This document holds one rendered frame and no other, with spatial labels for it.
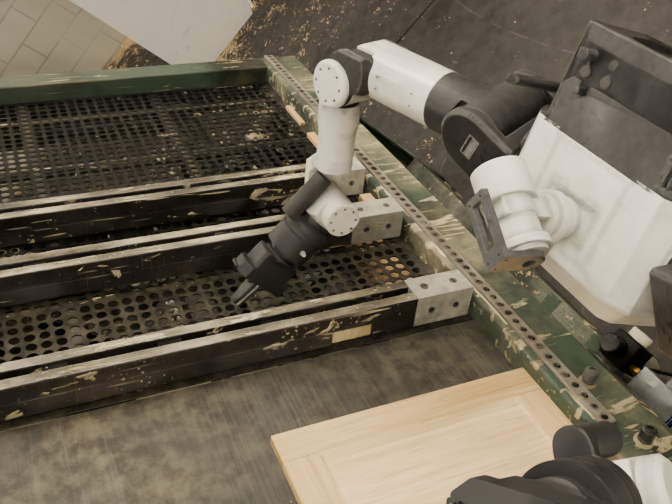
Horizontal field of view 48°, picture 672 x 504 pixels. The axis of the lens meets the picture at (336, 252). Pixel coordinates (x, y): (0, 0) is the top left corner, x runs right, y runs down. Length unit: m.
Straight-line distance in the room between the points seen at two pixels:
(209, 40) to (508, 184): 4.05
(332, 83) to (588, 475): 0.78
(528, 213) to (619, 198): 0.10
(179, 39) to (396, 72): 3.68
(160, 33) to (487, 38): 2.18
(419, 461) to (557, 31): 2.13
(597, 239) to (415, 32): 2.74
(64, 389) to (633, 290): 0.87
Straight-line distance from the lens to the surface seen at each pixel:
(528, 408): 1.37
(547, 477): 0.64
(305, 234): 1.37
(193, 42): 4.81
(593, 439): 0.71
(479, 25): 3.33
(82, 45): 6.27
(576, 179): 0.93
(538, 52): 3.06
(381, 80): 1.18
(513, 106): 1.08
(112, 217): 1.70
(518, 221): 0.85
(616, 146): 0.90
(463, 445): 1.28
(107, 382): 1.31
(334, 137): 1.31
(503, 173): 0.87
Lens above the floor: 2.09
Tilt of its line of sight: 40 degrees down
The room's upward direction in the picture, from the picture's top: 62 degrees counter-clockwise
